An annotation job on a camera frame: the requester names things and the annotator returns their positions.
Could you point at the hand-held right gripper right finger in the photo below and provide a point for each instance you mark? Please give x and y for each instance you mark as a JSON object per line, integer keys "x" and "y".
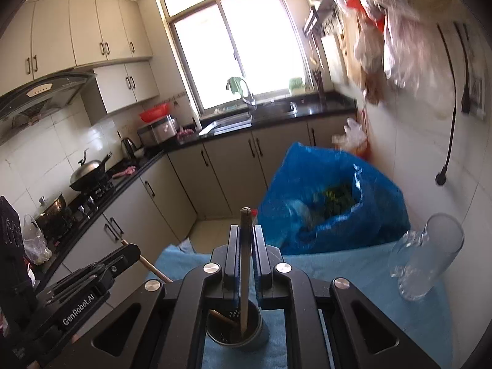
{"x": 258, "y": 261}

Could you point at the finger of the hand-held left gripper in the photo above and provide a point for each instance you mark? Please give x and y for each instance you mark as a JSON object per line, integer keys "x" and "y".
{"x": 88, "y": 282}
{"x": 115, "y": 255}

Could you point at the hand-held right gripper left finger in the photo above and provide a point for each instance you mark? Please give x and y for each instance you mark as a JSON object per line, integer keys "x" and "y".
{"x": 232, "y": 261}

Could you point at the dark brown chopstick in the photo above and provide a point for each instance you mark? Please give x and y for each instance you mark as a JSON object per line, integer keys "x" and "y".
{"x": 245, "y": 238}

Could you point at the light wooden chopstick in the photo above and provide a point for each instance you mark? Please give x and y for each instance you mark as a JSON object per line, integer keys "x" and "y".
{"x": 223, "y": 317}
{"x": 153, "y": 269}

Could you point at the grey chopstick holder cup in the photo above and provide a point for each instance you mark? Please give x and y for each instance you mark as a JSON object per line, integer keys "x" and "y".
{"x": 257, "y": 334}

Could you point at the black gas stove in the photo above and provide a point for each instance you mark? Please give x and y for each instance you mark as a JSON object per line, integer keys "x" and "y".
{"x": 92, "y": 196}

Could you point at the small clear plastic bag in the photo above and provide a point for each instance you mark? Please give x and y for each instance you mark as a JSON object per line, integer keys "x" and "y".
{"x": 34, "y": 242}

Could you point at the steel pot with lid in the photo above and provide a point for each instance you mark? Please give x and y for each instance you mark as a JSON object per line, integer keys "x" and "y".
{"x": 50, "y": 215}

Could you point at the pink cloth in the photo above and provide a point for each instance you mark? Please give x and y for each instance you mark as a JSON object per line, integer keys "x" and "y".
{"x": 186, "y": 133}
{"x": 125, "y": 172}

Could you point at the black wok with lid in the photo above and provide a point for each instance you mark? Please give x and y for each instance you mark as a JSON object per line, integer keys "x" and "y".
{"x": 86, "y": 173}

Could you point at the blue tablecloth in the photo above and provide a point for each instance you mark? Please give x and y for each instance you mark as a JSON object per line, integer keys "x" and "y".
{"x": 346, "y": 276}

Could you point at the blue plastic bag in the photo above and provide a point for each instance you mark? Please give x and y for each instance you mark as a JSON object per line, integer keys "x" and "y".
{"x": 307, "y": 184}

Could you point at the beige lower cabinets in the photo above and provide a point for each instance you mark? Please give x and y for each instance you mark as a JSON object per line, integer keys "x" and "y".
{"x": 226, "y": 169}

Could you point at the dark electric kettle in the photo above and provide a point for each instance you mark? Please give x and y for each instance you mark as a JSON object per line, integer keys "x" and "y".
{"x": 128, "y": 148}

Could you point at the steel countertop appliance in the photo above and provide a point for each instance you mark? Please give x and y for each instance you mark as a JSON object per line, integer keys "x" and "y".
{"x": 157, "y": 132}

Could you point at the steel kitchen sink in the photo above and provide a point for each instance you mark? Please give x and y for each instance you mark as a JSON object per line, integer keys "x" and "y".
{"x": 226, "y": 125}

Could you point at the red plastic basin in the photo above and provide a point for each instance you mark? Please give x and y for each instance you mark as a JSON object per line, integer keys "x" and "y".
{"x": 153, "y": 114}

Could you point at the white crumpled plastic bag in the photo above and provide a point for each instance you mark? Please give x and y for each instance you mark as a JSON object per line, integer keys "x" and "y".
{"x": 351, "y": 134}

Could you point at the chrome sink faucet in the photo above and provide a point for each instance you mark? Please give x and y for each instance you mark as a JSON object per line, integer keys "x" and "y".
{"x": 250, "y": 98}

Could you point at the clear glass mug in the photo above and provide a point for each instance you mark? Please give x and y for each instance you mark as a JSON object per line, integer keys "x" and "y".
{"x": 426, "y": 253}

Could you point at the black kitchen countertop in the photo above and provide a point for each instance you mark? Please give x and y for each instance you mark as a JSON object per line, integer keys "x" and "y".
{"x": 330, "y": 103}

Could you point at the tall black utensil holder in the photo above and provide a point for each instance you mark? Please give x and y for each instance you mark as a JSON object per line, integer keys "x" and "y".
{"x": 321, "y": 98}

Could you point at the green cloth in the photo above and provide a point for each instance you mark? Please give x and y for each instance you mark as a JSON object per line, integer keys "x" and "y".
{"x": 234, "y": 84}

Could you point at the black range hood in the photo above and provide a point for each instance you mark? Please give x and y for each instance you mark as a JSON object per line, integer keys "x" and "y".
{"x": 42, "y": 92}

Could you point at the green sponge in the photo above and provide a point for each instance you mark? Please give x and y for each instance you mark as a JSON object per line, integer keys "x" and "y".
{"x": 296, "y": 84}

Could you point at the kitchen window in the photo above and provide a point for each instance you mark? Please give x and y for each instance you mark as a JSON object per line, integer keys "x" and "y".
{"x": 200, "y": 57}

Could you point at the brown paper bag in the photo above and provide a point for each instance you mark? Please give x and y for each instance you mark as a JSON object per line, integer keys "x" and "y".
{"x": 373, "y": 88}

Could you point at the white cutting board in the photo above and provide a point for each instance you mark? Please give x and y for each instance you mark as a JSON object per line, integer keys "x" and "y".
{"x": 332, "y": 61}

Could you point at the red and white plastic bag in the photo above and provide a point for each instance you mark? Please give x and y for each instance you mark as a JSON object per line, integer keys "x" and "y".
{"x": 367, "y": 34}

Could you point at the large clear plastic bag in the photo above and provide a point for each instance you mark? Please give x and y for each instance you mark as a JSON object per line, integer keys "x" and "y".
{"x": 419, "y": 61}

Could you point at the small beige wall cabinet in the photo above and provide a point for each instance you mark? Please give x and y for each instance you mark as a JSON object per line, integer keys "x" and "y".
{"x": 127, "y": 84}

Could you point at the beige upper wall cabinets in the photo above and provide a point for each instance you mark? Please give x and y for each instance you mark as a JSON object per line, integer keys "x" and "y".
{"x": 88, "y": 30}

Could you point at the metal wall rack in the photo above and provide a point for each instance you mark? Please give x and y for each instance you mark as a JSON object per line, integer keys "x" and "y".
{"x": 319, "y": 15}

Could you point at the white wall socket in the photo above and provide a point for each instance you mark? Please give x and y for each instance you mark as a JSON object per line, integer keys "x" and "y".
{"x": 476, "y": 92}

